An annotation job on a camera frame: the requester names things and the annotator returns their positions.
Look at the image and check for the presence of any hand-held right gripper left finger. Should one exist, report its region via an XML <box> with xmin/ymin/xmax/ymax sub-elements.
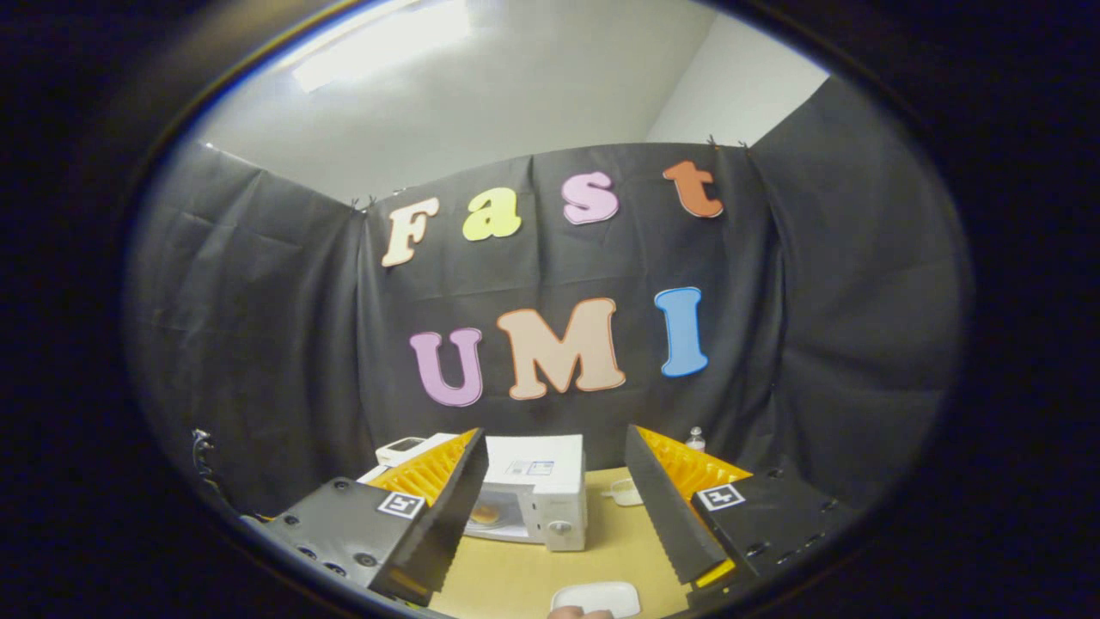
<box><xmin>241</xmin><ymin>427</ymin><xmax>489</xmax><ymax>607</ymax></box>

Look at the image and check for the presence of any small white kitchen scale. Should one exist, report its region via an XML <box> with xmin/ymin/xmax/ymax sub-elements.
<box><xmin>376</xmin><ymin>437</ymin><xmax>428</xmax><ymax>467</ymax></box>

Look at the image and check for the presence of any white square plate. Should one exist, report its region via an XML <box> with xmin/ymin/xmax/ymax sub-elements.
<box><xmin>550</xmin><ymin>582</ymin><xmax>641</xmax><ymax>618</ymax></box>

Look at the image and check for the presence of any white microwave oven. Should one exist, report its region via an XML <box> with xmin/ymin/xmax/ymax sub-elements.
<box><xmin>357</xmin><ymin>432</ymin><xmax>590</xmax><ymax>553</ymax></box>

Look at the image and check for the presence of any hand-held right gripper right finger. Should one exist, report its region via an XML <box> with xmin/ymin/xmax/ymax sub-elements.
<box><xmin>624</xmin><ymin>424</ymin><xmax>860</xmax><ymax>603</ymax></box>

